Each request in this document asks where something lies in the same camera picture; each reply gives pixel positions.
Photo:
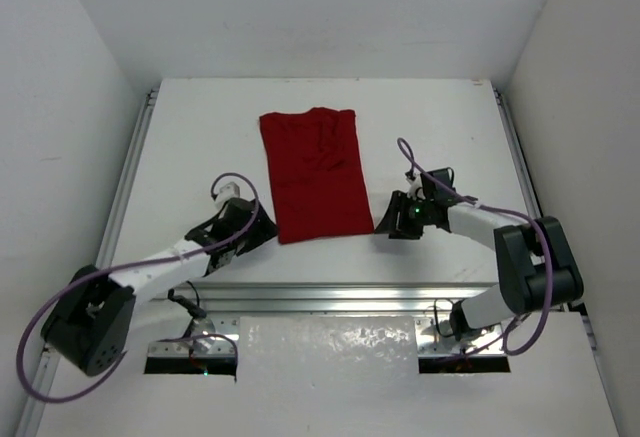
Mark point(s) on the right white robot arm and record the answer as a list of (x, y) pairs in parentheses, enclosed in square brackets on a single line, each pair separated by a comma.
[(536, 268)]

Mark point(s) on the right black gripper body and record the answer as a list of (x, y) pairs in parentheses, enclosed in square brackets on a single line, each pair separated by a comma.
[(415, 217)]

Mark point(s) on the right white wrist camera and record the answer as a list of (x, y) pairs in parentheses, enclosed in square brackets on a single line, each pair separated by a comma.
[(415, 190)]

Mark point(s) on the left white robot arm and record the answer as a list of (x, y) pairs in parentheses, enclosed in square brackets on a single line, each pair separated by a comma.
[(101, 319)]

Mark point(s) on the red t-shirt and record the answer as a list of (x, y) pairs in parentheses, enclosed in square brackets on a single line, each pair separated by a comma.
[(315, 173)]

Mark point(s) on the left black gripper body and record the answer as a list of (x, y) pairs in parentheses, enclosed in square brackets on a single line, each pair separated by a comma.
[(248, 230)]

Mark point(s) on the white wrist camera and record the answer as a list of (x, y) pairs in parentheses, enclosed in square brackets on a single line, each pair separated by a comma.
[(225, 193), (415, 190)]

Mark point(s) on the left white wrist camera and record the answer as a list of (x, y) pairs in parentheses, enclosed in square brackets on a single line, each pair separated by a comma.
[(225, 193)]

